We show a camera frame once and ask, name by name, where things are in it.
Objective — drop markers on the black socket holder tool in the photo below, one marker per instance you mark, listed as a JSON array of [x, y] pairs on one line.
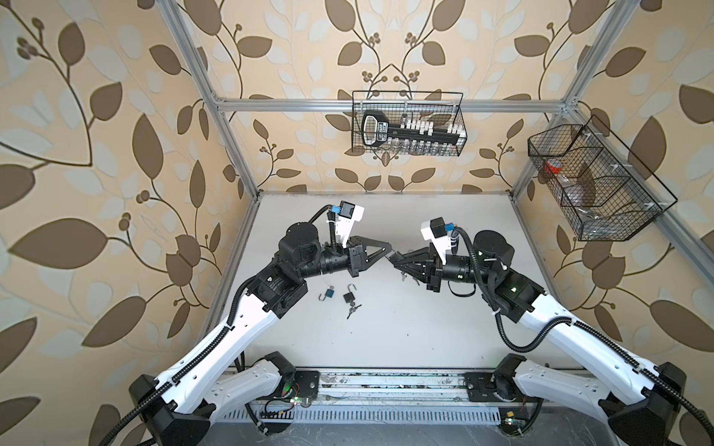
[[377, 129]]

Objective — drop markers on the aluminium frame corner post left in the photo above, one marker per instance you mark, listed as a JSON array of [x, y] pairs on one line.
[[171, 14]]

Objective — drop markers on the medium black padlock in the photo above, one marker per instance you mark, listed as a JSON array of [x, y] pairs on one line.
[[395, 258]]

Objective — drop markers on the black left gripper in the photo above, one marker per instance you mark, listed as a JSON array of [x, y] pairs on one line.
[[359, 260]]

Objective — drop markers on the aluminium frame corner post right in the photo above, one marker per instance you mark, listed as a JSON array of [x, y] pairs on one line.
[[558, 53]]

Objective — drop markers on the black wire basket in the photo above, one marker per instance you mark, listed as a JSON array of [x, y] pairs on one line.
[[442, 108], [607, 191]]

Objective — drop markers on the black wire basket right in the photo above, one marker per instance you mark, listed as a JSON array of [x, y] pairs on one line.
[[607, 191]]

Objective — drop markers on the large black padlock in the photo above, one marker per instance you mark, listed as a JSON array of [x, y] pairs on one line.
[[349, 297]]

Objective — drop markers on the blue padlock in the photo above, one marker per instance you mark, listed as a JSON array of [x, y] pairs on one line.
[[328, 293]]

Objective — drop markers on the large padlock key bunch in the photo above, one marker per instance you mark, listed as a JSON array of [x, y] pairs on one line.
[[352, 310]]

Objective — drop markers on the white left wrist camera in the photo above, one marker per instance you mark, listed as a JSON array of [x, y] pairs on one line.
[[341, 219]]

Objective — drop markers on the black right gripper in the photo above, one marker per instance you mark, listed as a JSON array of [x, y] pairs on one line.
[[432, 274]]

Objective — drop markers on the aluminium frame corner post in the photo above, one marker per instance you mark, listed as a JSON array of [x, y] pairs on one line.
[[171, 14], [558, 53]]

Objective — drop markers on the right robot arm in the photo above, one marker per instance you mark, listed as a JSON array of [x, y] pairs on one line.
[[554, 355]]

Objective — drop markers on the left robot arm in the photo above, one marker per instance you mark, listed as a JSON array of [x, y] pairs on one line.
[[179, 406]]

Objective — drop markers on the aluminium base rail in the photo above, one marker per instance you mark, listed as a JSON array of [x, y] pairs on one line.
[[442, 397]]

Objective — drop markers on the black wire basket back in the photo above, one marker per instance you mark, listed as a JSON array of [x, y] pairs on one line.
[[442, 108]]

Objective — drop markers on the red item in basket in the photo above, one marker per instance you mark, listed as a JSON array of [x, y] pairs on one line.
[[553, 167]]

